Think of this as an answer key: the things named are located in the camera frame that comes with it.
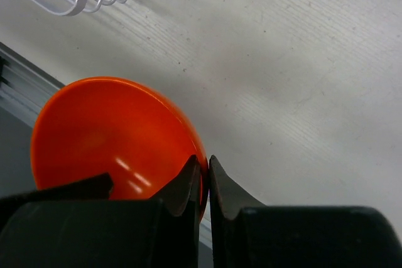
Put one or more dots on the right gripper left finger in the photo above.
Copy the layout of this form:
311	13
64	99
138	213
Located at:
78	225

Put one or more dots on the aluminium front rail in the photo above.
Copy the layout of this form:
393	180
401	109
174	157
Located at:
25	88

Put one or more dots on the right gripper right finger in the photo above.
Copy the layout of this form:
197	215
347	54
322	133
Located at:
247	233

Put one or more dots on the orange plastic bowl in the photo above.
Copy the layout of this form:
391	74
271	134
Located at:
113	125

